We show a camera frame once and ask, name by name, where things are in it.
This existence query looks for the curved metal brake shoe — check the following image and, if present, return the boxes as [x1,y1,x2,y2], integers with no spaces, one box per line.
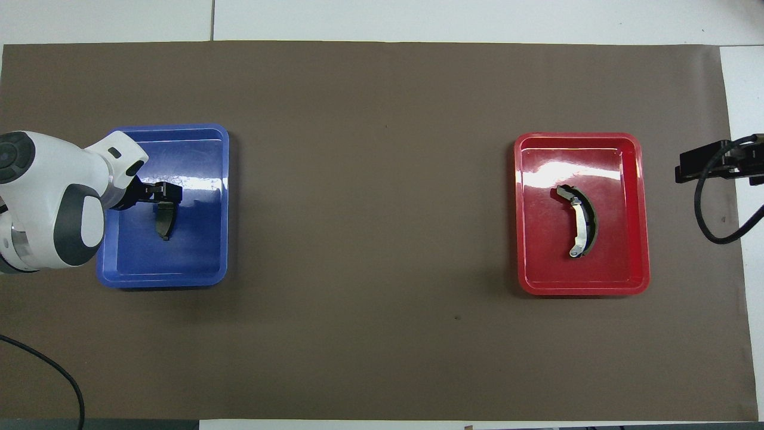
[556,185,599,259]

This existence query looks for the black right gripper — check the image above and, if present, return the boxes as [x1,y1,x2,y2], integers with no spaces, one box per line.
[675,139,764,185]

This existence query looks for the dark grey brake pad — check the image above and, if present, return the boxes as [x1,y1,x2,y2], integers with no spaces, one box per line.
[155,201,178,241]

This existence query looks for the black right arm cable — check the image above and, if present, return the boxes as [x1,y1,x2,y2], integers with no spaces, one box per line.
[693,134,764,245]

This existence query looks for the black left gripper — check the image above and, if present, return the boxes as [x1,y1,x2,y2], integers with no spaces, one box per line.
[113,177,184,210]

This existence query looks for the red plastic tray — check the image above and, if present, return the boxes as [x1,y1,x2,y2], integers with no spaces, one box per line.
[514,132,651,297]

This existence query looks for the brown table mat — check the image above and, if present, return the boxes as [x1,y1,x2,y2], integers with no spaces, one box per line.
[0,40,759,422]

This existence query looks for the blue plastic tray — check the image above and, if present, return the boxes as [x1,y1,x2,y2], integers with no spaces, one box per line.
[96,124,230,290]

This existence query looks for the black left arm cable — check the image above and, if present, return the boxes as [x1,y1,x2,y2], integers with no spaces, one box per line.
[0,334,86,430]

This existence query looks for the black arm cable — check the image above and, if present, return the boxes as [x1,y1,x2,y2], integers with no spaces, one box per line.
[693,134,764,245]
[0,334,86,430]

